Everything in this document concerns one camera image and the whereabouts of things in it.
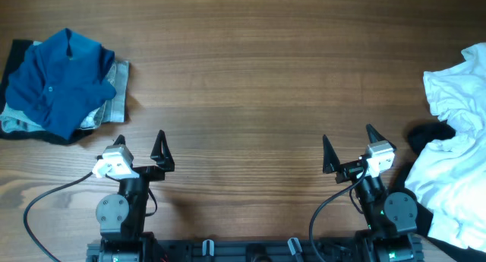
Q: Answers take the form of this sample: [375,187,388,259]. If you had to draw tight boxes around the white t-shirt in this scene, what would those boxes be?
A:
[405,43,485,251]

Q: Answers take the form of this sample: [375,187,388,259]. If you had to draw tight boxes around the black garment right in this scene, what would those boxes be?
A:
[392,122,485,262]

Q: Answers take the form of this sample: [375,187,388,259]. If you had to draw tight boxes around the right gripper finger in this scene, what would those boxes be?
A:
[323,134,341,174]
[365,124,396,150]

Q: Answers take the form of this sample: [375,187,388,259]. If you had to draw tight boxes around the left black cable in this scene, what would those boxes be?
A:
[23,171,95,262]

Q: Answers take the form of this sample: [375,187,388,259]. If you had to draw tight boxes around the blue polo shirt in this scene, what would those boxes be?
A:
[5,28,116,140]

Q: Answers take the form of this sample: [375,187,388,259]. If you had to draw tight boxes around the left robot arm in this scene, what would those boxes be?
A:
[86,130,175,262]

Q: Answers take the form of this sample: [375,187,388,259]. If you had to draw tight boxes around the light grey folded garment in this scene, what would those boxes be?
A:
[1,43,128,133]

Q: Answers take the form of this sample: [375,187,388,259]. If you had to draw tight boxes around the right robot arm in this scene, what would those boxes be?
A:
[323,124,424,262]

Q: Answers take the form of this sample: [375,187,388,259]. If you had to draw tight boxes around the right black cable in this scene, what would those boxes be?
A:
[308,163,368,262]

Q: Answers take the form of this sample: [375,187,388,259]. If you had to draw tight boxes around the black cable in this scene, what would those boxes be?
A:
[23,171,95,262]
[308,163,368,262]

